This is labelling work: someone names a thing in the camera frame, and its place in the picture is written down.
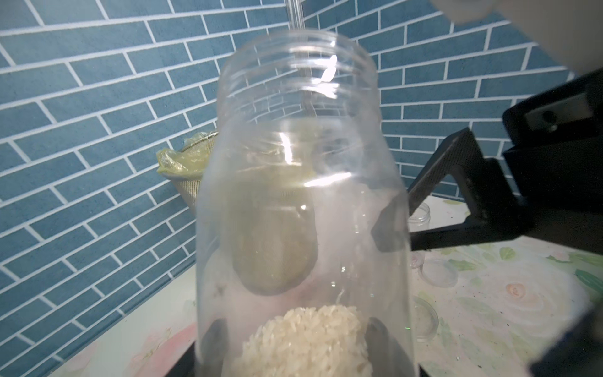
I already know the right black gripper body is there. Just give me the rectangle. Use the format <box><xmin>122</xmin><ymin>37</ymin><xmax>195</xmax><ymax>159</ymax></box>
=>
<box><xmin>502</xmin><ymin>70</ymin><xmax>602</xmax><ymax>254</ymax></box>

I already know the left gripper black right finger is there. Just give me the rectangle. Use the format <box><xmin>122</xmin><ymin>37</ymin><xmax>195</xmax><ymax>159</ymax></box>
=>
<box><xmin>366</xmin><ymin>317</ymin><xmax>416</xmax><ymax>377</ymax></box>

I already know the beige bin with yellow bag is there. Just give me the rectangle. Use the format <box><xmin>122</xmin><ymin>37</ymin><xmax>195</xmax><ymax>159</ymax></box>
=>
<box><xmin>156</xmin><ymin>130</ymin><xmax>219</xmax><ymax>214</ymax></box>

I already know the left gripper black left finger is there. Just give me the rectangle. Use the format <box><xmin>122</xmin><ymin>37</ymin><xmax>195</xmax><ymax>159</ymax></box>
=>
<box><xmin>195</xmin><ymin>319</ymin><xmax>229</xmax><ymax>377</ymax></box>

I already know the red lidded rice jar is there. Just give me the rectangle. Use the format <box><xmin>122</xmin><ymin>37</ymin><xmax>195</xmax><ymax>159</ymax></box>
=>
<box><xmin>195</xmin><ymin>30</ymin><xmax>419</xmax><ymax>376</ymax></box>

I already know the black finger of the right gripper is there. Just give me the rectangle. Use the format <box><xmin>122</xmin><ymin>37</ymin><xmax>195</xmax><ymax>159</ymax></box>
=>
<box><xmin>408</xmin><ymin>129</ymin><xmax>528</xmax><ymax>251</ymax></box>

